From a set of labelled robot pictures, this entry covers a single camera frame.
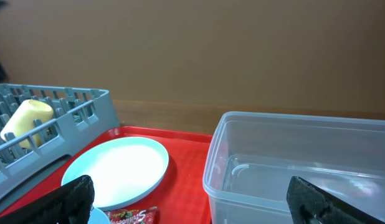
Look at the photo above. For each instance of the red plastic tray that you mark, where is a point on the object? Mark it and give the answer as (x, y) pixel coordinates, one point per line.
(180, 197)

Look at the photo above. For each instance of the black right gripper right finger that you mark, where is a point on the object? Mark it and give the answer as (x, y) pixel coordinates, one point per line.
(311, 204)

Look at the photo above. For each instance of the clear plastic bin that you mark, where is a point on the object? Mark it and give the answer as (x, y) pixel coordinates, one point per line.
(253, 156)

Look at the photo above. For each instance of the light blue plate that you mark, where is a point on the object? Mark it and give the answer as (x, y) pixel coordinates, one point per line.
(123, 170)

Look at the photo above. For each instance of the yellow plastic cup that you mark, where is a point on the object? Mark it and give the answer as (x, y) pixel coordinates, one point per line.
(21, 121)

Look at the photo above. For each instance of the red snack wrapper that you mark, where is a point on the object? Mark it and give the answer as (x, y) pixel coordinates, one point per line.
(135, 216)

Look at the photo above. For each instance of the blue bowl with rice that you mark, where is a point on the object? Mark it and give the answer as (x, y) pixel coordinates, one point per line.
(98, 217)

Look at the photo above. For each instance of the grey dishwasher rack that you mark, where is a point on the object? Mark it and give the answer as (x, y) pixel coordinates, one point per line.
(80, 116)

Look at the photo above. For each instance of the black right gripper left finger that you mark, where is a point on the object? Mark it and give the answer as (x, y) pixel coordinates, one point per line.
(68, 204)

